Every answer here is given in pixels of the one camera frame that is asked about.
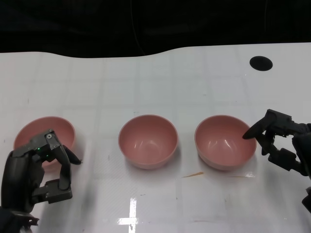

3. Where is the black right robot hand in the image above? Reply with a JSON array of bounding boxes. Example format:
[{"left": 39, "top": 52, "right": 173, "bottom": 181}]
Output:
[{"left": 242, "top": 109, "right": 311, "bottom": 180}]

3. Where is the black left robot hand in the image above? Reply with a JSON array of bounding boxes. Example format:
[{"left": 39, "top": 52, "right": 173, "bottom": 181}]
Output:
[{"left": 1, "top": 129, "right": 83, "bottom": 212}]

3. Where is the pink plastic bowl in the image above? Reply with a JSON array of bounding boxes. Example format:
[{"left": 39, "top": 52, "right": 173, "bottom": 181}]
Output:
[
  {"left": 194, "top": 114, "right": 258, "bottom": 172},
  {"left": 118, "top": 114, "right": 179, "bottom": 170},
  {"left": 13, "top": 116, "right": 79, "bottom": 172}
]

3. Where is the black round table grommet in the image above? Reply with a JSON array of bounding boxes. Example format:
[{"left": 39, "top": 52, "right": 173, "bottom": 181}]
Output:
[{"left": 249, "top": 56, "right": 273, "bottom": 71}]

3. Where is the orange sliver scrap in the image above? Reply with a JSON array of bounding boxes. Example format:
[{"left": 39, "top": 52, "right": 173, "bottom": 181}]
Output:
[{"left": 182, "top": 171, "right": 204, "bottom": 178}]

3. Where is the black backdrop cloth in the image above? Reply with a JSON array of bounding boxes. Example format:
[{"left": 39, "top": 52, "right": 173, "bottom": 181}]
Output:
[{"left": 0, "top": 0, "right": 311, "bottom": 59}]

